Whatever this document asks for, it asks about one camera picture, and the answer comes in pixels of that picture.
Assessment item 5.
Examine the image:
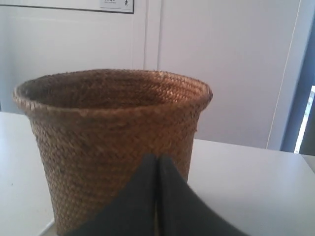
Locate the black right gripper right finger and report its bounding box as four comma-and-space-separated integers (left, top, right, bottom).
157, 155, 246, 236

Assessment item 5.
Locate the brown woven wicker basket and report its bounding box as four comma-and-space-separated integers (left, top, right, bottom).
13, 69, 213, 236

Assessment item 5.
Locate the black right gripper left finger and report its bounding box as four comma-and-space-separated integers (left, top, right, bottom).
66, 154, 157, 236

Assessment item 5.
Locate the white wall sign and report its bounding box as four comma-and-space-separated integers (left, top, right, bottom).
99, 0, 134, 14

